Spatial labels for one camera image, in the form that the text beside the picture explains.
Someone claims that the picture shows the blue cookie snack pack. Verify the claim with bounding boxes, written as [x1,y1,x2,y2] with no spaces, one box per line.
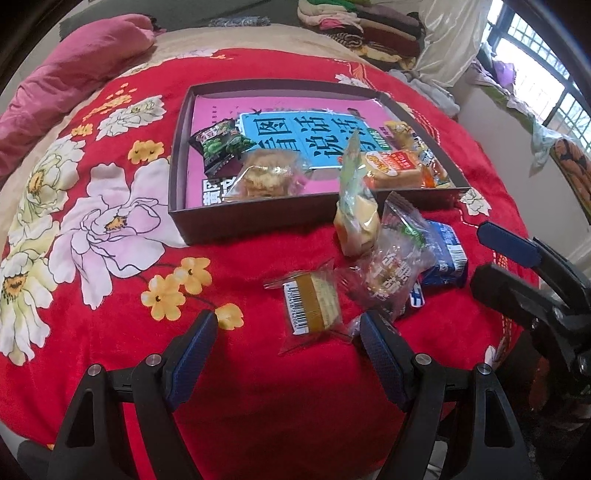
[409,220,469,308]

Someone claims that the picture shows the clear red label snack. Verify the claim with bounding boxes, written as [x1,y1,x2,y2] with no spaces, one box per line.
[339,192,437,322]

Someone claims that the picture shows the yellow cartoon snack bar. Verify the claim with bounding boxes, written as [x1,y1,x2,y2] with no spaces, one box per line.
[385,121,455,189]

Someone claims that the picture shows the light green pastry pack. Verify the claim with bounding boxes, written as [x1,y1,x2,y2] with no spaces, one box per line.
[334,130,381,257]

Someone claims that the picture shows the orange bread snack pack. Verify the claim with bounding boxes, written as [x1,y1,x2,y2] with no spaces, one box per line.
[363,150,435,190]

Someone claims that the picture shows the clear yellow cake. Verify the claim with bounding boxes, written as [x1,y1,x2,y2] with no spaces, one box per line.
[263,259,359,355]

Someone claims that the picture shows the clear crispy cake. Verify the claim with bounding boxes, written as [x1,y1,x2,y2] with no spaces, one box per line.
[222,149,310,202]

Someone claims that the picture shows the green pea snack pack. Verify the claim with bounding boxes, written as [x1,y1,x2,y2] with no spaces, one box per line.
[188,119,256,178]

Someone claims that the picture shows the window with grille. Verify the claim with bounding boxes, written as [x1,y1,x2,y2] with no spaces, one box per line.
[482,1,590,152]

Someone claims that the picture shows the floral basket with clothes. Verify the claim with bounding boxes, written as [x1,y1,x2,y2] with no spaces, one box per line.
[389,69,461,118]

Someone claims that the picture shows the clothes on window sill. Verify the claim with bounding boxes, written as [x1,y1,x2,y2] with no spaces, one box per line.
[467,60,590,218]

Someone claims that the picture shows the cream curtain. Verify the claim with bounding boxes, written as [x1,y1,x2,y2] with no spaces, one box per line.
[413,0,492,88]

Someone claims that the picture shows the stack of folded clothes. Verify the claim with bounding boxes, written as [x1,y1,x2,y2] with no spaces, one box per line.
[297,0,426,71]

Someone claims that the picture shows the pink and blue book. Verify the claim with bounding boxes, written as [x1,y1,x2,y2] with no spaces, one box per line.
[184,94,408,210]

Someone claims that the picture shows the dark shallow box tray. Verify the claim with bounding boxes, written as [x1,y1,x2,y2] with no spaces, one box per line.
[168,79,469,244]

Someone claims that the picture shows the pink quilt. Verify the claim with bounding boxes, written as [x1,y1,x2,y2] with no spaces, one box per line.
[1,14,155,181]

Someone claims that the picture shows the dark patterned pillow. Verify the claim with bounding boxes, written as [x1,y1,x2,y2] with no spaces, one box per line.
[208,16,271,28]

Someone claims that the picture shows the grey headboard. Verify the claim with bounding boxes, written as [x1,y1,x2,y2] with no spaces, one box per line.
[59,0,300,40]

